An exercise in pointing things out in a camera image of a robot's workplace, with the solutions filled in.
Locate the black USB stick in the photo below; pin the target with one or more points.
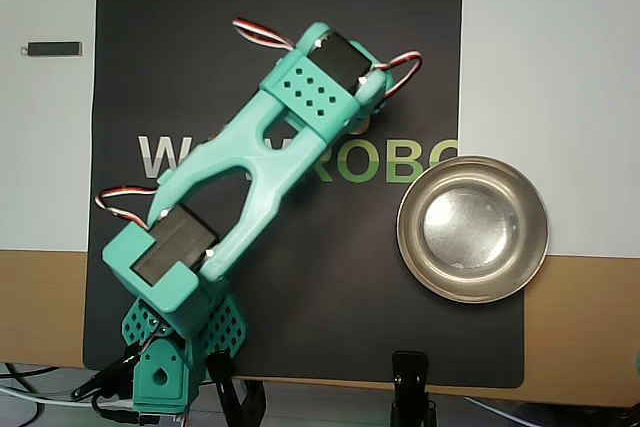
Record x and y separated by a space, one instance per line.
52 48

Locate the black table clamp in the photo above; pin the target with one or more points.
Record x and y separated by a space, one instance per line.
225 387
107 377

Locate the white paper sheet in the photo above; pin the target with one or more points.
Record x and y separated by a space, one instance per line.
550 72
45 147

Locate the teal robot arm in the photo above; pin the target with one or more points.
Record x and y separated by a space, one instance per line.
260 159

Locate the black stand with springs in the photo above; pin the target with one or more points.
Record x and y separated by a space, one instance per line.
410 382

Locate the metal bowl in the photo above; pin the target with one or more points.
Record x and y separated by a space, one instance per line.
472 229

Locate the black WOWROBO mat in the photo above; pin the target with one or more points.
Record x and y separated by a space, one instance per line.
325 297

